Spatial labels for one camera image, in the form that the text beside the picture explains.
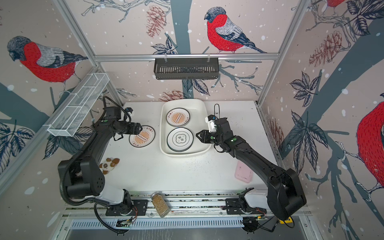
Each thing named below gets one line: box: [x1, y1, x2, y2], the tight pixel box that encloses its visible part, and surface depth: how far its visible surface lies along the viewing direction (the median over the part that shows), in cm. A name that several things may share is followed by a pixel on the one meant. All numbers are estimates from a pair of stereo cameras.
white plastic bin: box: [159, 98, 212, 157], surface depth 106 cm
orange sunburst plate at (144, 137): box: [129, 125, 156, 148], surface depth 102 cm
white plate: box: [166, 127, 194, 152], surface depth 100 cm
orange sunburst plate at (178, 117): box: [166, 107, 191, 127], surface depth 112 cm
